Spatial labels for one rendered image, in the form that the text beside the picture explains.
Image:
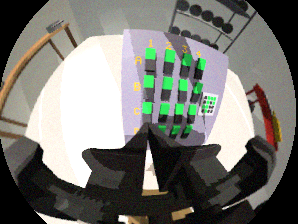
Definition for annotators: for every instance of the pale lavender switch panel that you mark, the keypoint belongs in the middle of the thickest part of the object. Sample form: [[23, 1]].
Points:
[[173, 82]]

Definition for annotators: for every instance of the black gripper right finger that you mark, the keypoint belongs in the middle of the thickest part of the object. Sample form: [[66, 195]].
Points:
[[168, 155]]

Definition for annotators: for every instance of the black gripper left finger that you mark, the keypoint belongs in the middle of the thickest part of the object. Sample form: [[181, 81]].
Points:
[[128, 159]]

